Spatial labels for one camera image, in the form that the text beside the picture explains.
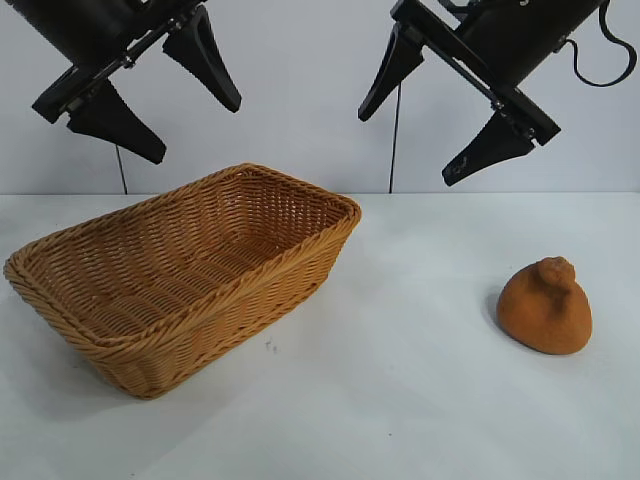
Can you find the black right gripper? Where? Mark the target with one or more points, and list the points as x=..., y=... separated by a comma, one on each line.
x=520, y=35

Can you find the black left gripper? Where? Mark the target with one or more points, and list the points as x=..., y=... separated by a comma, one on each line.
x=100, y=35

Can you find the tan woven wicker basket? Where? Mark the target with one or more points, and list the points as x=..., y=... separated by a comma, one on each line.
x=175, y=280

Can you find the brown round bread loaf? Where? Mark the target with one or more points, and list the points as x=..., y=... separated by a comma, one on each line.
x=540, y=315

